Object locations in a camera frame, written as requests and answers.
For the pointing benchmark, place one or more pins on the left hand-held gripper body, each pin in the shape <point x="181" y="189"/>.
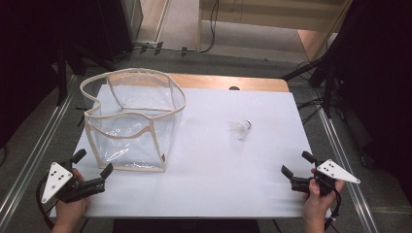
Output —
<point x="81" y="189"/>

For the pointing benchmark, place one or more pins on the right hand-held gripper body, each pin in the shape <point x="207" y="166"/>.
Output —
<point x="320" y="183"/>

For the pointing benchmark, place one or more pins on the clear plastic bag beige trim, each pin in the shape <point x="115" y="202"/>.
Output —
<point x="136" y="119"/>

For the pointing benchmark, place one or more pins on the white shuttlecock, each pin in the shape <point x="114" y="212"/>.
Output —
<point x="241" y="128"/>

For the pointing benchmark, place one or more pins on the person's right hand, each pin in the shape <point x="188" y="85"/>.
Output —
<point x="319" y="205"/>

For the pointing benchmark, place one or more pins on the person's left hand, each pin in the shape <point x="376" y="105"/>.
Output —
<point x="69" y="212"/>

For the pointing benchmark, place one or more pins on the white table mat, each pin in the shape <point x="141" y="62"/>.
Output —
<point x="226" y="168"/>

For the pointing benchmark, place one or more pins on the black metal stand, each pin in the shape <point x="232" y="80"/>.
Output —
<point x="320" y="74"/>
<point x="61" y="74"/>

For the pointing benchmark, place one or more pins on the dark cabinet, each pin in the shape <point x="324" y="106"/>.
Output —
<point x="113" y="29"/>

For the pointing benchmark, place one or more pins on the light wooden shelf unit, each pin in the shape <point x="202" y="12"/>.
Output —
<point x="275" y="14"/>

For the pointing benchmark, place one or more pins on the metal floor rail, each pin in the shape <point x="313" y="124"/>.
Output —
<point x="35" y="149"/>
<point x="350" y="181"/>

